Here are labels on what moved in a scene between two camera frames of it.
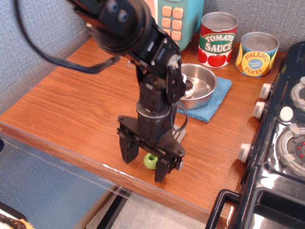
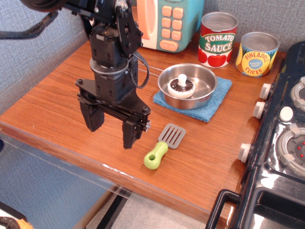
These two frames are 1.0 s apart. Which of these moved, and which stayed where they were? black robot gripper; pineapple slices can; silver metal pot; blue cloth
Moved: black robot gripper
Stayed: blue cloth; silver metal pot; pineapple slices can
